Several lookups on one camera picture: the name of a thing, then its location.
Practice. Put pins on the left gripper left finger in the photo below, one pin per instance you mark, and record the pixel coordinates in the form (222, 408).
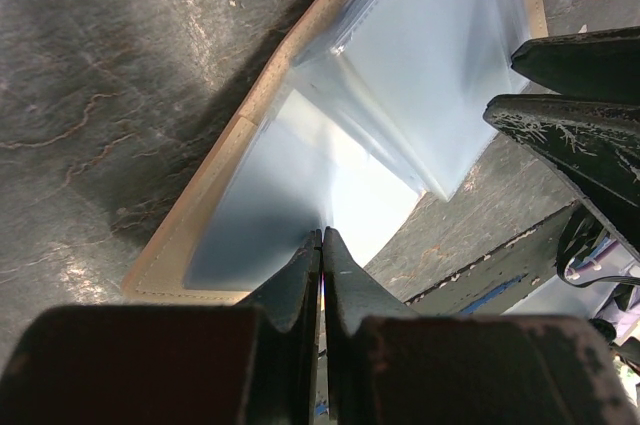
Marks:
(250, 363)

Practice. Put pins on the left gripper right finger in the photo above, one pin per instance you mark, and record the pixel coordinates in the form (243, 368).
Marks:
(389, 365)

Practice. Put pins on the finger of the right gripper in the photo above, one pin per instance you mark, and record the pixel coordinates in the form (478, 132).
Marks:
(593, 146)
(600, 65)

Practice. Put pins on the beige leather card holder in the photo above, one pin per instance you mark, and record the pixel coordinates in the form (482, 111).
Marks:
(365, 107)

